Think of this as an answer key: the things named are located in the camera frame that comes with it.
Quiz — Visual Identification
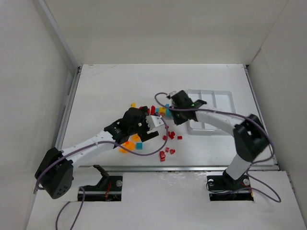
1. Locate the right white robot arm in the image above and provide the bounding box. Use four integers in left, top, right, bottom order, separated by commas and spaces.
167, 90, 269, 186

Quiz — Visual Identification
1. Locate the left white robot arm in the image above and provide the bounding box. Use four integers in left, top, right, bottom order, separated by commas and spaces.
35, 107, 164, 199

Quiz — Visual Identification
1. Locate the orange D-shaped lego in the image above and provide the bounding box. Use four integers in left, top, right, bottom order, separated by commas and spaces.
131, 134, 141, 142

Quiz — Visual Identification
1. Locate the teal 2x2 lego brick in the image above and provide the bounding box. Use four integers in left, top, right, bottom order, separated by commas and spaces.
136, 142, 143, 150

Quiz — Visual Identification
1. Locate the teal and yellow lego assembly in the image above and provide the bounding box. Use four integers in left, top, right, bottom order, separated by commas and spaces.
155, 107, 172, 119

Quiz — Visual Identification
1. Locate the white sorting tray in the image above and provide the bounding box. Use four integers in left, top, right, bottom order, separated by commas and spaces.
187, 89, 240, 136

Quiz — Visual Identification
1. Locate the orange lego pile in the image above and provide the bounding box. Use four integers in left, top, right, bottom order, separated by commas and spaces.
119, 141, 135, 153

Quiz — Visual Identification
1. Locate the red rounded lego assembly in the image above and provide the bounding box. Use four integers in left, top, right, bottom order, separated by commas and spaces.
139, 105, 156, 115

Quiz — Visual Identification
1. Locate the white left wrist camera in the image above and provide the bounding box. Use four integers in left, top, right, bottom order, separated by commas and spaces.
146, 115, 164, 130

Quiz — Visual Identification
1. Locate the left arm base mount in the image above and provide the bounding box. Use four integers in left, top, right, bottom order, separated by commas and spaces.
73, 165, 123, 202

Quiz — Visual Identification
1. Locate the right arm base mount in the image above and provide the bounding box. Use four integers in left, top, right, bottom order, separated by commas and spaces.
206, 175, 254, 201

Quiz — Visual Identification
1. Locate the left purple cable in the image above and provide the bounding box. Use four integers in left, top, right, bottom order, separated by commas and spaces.
35, 114, 169, 230

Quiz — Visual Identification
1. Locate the purple cable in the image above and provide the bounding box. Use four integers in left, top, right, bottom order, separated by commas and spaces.
35, 114, 169, 230
154, 92, 282, 203

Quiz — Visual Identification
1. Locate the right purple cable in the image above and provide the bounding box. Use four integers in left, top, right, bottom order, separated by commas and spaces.
154, 92, 282, 203

